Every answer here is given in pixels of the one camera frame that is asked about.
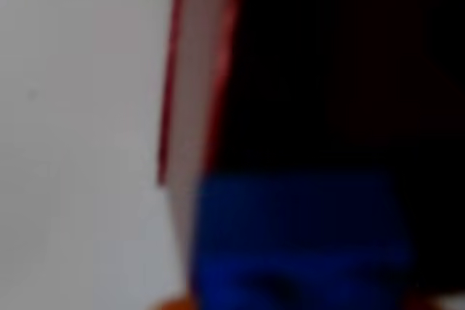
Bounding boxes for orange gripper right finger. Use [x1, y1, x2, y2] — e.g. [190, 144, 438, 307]
[412, 297, 450, 310]

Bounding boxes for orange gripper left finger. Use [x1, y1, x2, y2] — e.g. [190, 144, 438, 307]
[148, 295, 199, 310]

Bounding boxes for small blue block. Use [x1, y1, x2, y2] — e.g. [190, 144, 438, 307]
[187, 171, 417, 310]

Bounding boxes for dark red box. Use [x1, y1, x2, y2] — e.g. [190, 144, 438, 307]
[156, 0, 465, 300]

